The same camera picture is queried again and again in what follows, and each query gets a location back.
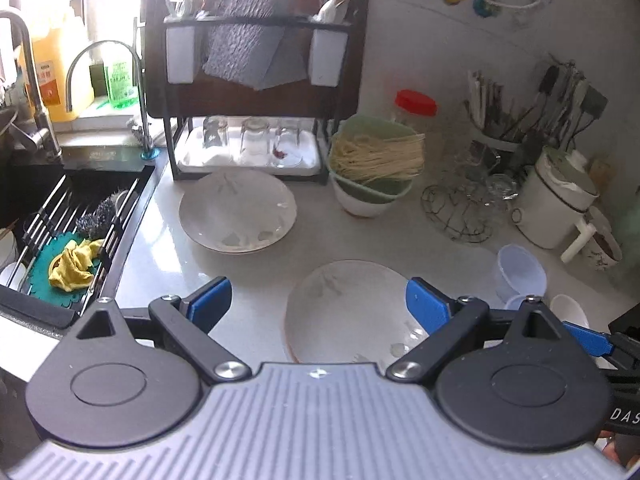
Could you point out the yellow oil bottle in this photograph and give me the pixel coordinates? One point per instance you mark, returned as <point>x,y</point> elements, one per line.
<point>60,75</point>

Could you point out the plain grey dish cloth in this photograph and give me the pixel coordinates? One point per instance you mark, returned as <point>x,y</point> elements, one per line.
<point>285,65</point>

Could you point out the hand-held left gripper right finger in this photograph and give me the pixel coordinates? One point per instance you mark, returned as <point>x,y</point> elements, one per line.
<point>427,302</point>

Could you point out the white electric pot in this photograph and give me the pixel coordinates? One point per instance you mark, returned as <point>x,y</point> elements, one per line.
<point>545,210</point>

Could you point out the white rack cutlery holder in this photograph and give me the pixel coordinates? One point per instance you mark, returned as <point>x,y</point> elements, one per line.
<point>180,55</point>
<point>326,57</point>

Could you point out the tall steel faucet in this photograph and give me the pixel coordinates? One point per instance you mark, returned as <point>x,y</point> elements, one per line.
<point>30,75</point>

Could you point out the translucent plastic cup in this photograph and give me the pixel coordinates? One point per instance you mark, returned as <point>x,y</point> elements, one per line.
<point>520,272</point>

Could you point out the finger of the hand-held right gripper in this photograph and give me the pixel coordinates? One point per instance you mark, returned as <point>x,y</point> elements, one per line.
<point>587,338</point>

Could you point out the green white utensil holder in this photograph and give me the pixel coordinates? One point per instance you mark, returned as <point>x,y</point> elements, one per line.
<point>492,140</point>

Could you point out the black dish rack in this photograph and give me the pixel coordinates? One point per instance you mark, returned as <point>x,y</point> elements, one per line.
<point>174,160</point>

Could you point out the white spoon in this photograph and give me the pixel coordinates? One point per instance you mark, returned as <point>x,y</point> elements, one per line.
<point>330,12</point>

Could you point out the green silicone mat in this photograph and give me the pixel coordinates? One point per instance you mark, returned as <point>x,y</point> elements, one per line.
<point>42,265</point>

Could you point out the white floral plate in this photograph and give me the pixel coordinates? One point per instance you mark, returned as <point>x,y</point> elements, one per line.
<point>345,310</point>
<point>235,210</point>

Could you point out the clear drinking glass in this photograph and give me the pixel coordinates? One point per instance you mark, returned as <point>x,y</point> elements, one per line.
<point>287,145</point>
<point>216,132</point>
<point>254,137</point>

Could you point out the steel wool scrubber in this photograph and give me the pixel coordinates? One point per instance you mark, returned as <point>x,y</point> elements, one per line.
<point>97,217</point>

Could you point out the grey patterned dish cloth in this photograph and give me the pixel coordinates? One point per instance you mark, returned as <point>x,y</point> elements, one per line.
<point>240,35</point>

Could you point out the dark brown cutting board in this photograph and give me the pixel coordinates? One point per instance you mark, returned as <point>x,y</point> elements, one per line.
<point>225,100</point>

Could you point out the black induction cooker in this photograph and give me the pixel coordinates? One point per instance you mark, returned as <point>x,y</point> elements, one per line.
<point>627,317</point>

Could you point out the steel roll-up sink rack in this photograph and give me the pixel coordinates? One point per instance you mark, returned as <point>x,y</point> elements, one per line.
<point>45,220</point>

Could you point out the teal round wall hook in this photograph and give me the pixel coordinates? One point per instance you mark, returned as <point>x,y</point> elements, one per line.
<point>484,6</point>

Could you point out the green detergent bottle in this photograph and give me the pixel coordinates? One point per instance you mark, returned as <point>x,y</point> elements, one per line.
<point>120,85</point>

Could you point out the green colander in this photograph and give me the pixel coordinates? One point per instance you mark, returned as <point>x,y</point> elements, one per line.
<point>377,127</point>

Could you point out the bundle of dark kitchen utensils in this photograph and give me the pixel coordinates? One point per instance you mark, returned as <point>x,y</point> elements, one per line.
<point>555,100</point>

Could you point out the bundle of chopsticks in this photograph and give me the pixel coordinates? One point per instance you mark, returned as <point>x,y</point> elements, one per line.
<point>482,100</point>

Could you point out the clear glass cup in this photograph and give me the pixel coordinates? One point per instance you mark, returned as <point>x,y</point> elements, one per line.
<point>477,160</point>
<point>505,190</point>

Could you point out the small white dish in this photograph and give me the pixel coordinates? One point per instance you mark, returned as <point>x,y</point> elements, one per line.
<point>12,276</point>

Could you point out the floral bowl with food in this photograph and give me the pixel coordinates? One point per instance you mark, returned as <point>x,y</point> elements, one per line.
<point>606,255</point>

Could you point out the bundle of dry noodles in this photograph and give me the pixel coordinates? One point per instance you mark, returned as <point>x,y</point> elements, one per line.
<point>375,160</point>

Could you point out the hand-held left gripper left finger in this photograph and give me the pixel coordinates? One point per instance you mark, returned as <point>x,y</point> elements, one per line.
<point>212,301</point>

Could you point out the yellow cloth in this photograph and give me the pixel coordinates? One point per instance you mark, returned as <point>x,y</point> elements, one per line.
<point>75,265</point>

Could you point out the thin curved steel faucet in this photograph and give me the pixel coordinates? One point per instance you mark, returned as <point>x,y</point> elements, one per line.
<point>143,110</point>

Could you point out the black kitchen sink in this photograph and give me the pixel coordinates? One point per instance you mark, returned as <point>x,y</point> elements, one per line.
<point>30,185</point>

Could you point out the white bowl under colander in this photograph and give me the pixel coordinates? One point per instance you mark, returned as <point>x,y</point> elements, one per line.
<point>360,207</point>

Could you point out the white drip tray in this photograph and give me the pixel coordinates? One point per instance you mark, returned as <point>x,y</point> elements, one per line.
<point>225,161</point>

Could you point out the red-lid clear jar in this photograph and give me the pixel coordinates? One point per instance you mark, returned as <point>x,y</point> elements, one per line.
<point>415,102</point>

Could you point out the plain white bowl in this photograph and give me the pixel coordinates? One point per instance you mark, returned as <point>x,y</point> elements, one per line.
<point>570,310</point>

